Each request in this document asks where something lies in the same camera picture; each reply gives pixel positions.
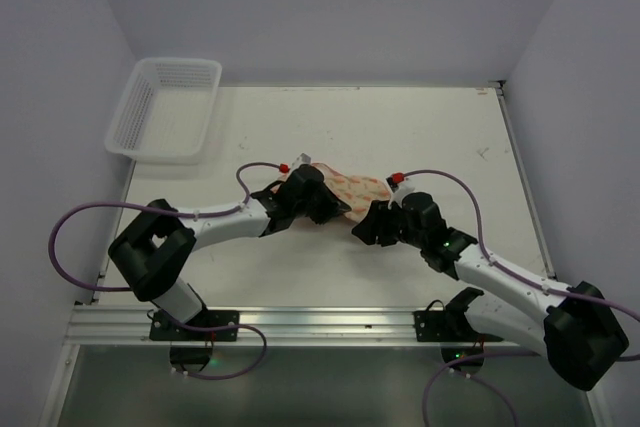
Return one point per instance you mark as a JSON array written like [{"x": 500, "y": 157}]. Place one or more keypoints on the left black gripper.
[{"x": 322, "y": 204}]

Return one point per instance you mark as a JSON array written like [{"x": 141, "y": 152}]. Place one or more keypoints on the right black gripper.
[{"x": 378, "y": 222}]

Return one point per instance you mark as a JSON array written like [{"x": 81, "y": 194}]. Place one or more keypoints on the floral mesh laundry bag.
[{"x": 357, "y": 191}]

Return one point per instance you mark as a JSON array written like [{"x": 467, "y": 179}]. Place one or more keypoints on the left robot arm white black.
[{"x": 152, "y": 250}]

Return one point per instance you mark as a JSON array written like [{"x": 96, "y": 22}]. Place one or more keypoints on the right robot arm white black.
[{"x": 573, "y": 328}]

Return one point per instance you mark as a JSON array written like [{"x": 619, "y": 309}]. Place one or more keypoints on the white plastic mesh basket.
[{"x": 165, "y": 111}]

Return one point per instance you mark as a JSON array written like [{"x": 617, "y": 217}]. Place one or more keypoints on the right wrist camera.
[{"x": 400, "y": 186}]

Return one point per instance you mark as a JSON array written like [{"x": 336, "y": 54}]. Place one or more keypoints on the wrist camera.
[
  {"x": 400, "y": 186},
  {"x": 302, "y": 159}
]

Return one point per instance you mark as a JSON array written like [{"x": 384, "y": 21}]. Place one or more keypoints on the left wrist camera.
[{"x": 302, "y": 159}]

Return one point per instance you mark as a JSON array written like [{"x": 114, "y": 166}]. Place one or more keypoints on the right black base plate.
[{"x": 439, "y": 323}]

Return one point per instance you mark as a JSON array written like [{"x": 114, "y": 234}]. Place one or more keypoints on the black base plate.
[
  {"x": 439, "y": 323},
  {"x": 208, "y": 325}
]

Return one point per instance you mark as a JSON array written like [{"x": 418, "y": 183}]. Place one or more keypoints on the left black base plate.
[{"x": 208, "y": 325}]

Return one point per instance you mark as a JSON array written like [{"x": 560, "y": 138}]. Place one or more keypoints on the aluminium mounting rail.
[{"x": 282, "y": 327}]

